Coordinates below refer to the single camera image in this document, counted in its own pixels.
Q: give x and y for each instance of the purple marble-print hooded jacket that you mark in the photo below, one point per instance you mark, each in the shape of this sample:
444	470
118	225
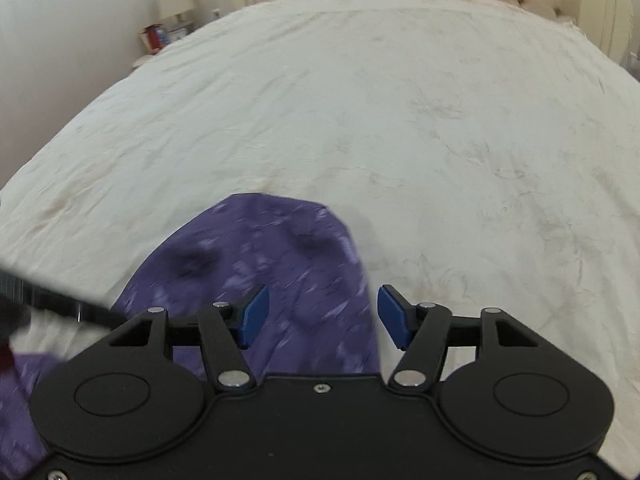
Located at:
138	404

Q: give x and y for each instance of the left white nightstand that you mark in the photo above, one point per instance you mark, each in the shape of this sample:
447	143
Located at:
175	32

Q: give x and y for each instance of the left cream table lamp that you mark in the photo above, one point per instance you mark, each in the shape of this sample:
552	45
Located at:
179	12

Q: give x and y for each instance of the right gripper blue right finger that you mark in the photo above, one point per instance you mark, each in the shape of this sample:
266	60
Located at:
421	332

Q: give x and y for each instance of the red picture frame left nightstand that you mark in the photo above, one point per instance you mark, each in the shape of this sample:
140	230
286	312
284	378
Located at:
153	38

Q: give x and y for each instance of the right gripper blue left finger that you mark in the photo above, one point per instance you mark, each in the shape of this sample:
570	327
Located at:
227	328

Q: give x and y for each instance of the cream bedspread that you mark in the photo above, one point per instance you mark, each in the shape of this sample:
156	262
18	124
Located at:
480	156

